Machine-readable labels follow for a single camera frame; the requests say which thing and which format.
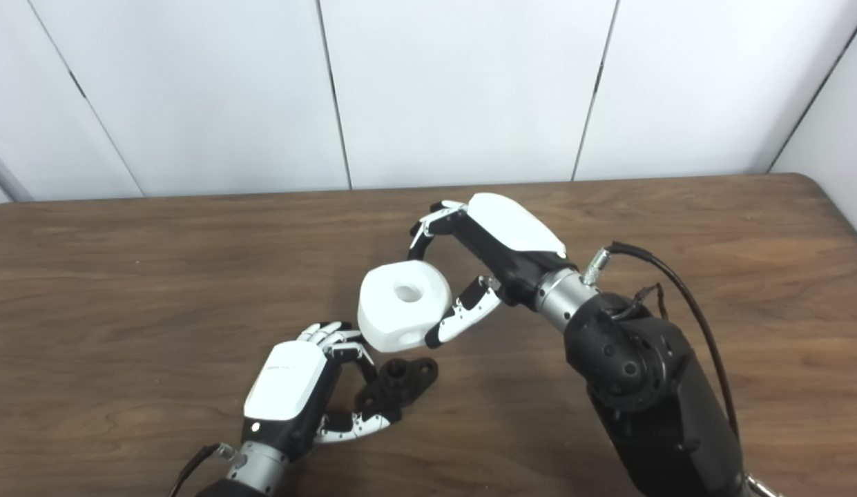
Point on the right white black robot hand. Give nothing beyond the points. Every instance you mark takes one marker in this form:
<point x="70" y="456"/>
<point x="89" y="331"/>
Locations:
<point x="514" y="231"/>

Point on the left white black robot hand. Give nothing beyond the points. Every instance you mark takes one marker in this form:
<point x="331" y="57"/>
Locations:
<point x="286" y="383"/>

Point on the black flanged holder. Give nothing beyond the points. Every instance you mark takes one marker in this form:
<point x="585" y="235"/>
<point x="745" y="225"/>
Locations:
<point x="400" y="379"/>

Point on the round white piece with holes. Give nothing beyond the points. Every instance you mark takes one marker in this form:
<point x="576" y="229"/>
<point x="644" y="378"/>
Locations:
<point x="400" y="317"/>

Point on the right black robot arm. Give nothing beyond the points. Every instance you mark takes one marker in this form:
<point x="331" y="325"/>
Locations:
<point x="649" y="393"/>

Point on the gray corner post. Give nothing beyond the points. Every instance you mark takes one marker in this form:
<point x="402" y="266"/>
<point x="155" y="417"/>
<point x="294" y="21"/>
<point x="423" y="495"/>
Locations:
<point x="3" y="176"/>

